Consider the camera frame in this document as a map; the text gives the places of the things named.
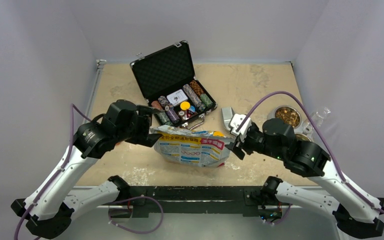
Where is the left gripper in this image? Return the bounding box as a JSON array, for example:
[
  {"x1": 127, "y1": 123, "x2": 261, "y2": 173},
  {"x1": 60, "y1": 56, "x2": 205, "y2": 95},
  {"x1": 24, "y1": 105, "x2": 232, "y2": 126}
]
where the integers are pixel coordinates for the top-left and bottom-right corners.
[{"x1": 115, "y1": 105, "x2": 164, "y2": 146}]

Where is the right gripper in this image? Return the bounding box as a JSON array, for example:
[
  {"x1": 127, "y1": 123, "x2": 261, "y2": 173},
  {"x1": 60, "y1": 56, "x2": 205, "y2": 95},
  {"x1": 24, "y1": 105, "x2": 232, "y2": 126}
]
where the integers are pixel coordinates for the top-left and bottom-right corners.
[{"x1": 224, "y1": 122, "x2": 284, "y2": 160}]

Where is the grey metal scoop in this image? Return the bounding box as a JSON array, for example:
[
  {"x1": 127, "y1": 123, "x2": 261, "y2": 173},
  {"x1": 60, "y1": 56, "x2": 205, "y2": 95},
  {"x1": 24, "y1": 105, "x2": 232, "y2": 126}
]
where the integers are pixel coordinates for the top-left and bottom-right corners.
[{"x1": 221, "y1": 106, "x2": 235, "y2": 132}]

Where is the pet food bag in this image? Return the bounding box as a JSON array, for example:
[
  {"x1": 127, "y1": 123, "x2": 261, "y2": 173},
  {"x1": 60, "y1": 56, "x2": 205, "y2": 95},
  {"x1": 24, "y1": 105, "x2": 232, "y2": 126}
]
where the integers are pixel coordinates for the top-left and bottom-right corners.
[{"x1": 150, "y1": 125, "x2": 234, "y2": 168}]

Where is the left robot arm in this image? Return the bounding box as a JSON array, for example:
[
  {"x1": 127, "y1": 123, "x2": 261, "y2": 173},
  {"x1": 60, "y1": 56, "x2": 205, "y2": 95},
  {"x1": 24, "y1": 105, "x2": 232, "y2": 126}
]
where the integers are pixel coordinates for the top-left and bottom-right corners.
[{"x1": 11, "y1": 99, "x2": 161, "y2": 240}]

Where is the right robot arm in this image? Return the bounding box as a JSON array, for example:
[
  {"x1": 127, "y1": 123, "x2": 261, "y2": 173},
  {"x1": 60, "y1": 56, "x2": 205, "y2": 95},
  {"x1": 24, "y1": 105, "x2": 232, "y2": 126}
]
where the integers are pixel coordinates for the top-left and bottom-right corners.
[{"x1": 227, "y1": 114, "x2": 384, "y2": 239}]

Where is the grey double pet bowl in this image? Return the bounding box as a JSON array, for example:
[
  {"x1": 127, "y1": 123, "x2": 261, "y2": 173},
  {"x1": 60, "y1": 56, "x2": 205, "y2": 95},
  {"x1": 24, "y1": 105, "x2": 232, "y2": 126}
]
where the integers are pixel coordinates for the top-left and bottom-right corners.
[{"x1": 266, "y1": 105, "x2": 313, "y2": 142}]

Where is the yellow dealer chip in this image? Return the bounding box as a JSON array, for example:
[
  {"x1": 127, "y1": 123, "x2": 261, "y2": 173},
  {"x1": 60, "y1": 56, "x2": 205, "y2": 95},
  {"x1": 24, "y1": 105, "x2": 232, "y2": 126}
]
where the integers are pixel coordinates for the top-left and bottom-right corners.
[{"x1": 180, "y1": 101, "x2": 191, "y2": 111}]

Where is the white playing card box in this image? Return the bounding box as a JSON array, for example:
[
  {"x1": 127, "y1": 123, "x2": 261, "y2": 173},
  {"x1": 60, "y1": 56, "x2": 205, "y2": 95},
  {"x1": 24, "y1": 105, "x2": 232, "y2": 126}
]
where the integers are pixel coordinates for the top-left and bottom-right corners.
[{"x1": 166, "y1": 89, "x2": 189, "y2": 106}]

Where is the clear water bottle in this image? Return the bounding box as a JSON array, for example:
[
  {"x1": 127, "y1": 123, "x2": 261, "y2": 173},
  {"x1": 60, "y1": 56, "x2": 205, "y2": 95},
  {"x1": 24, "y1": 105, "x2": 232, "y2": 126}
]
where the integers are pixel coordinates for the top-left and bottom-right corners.
[{"x1": 302, "y1": 107, "x2": 331, "y2": 135}]

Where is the black poker chip case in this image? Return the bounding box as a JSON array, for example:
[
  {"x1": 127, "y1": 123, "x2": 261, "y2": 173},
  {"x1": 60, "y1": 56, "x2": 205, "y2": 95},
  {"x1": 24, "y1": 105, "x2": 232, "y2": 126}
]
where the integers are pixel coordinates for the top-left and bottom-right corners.
[{"x1": 129, "y1": 40, "x2": 218, "y2": 127}]

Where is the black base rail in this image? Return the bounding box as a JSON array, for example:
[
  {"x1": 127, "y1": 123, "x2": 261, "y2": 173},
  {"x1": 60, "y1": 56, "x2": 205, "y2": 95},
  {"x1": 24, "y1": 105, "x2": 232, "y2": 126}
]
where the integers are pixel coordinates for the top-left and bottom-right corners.
[{"x1": 96, "y1": 185, "x2": 294, "y2": 220}]

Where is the aluminium frame rail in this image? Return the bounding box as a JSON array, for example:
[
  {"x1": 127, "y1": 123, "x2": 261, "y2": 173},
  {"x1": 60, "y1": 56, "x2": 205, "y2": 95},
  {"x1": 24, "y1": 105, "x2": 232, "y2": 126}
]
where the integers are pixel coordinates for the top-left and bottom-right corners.
[{"x1": 39, "y1": 59, "x2": 107, "y2": 240}]

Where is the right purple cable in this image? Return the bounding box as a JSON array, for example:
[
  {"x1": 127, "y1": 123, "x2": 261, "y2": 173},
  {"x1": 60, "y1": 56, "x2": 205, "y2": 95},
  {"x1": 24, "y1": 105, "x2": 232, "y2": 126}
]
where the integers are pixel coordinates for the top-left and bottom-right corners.
[{"x1": 236, "y1": 91, "x2": 384, "y2": 226}]

